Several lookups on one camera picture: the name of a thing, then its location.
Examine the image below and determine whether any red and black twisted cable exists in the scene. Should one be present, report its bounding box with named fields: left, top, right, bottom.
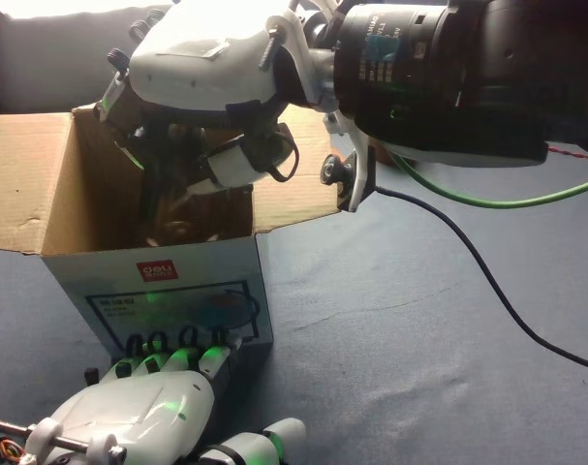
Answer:
left=547, top=143, right=588, bottom=161

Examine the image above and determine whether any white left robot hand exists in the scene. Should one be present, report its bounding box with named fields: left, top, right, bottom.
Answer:
left=46, top=327, right=308, bottom=465

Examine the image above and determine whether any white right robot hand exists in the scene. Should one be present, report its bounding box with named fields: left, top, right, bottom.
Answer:
left=92, top=0, right=300, bottom=200

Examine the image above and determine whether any green cable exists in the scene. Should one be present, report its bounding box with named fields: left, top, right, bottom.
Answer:
left=392, top=154, right=588, bottom=209

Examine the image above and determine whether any wrist camera with fisheye lens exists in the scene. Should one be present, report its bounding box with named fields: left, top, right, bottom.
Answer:
left=320, top=144, right=378, bottom=214

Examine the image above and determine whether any dark brown round object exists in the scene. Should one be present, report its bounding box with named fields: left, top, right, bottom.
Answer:
left=140, top=123, right=222, bottom=243

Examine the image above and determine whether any dark blue cable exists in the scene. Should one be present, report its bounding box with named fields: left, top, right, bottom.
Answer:
left=375, top=186, right=588, bottom=373

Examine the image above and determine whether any open cardboard box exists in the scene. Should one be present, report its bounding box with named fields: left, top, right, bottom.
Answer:
left=0, top=104, right=343, bottom=364

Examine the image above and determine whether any blue-grey table cloth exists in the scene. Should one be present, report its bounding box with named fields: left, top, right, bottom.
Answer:
left=0, top=4, right=588, bottom=465

